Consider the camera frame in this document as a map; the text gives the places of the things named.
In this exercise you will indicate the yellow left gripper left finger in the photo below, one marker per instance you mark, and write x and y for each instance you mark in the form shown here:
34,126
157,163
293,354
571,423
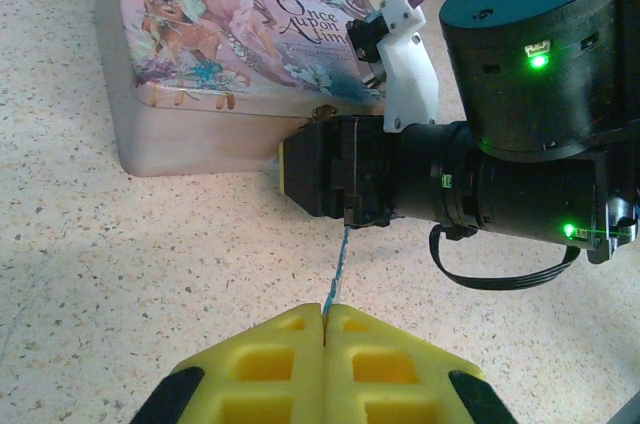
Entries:
260,394

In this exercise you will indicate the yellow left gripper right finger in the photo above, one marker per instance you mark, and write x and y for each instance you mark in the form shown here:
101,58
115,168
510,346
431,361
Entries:
400,394

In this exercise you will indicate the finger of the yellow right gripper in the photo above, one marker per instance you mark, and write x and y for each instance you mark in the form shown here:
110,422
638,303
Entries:
307,169

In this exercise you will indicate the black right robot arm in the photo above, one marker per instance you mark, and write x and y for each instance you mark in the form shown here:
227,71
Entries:
631,69

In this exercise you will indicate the brass box latch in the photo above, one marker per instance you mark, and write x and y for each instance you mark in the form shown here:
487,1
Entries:
322,113

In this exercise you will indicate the pink illustrated storybook box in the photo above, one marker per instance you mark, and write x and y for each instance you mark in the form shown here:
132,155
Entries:
200,144

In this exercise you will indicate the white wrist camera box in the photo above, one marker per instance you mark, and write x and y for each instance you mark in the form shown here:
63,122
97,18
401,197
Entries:
407,74

